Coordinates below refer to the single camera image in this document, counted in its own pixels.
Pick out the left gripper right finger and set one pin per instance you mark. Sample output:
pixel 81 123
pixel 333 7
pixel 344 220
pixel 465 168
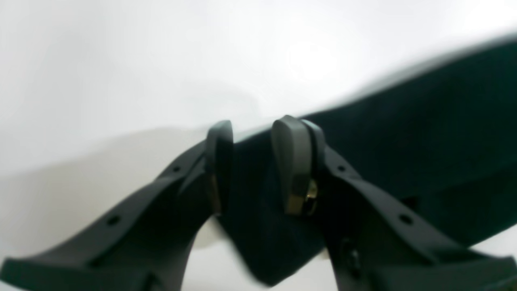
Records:
pixel 375 242

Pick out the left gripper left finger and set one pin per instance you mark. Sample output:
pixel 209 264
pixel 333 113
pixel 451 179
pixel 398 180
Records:
pixel 144 242

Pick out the black printed T-shirt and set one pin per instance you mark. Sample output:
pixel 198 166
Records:
pixel 443 141

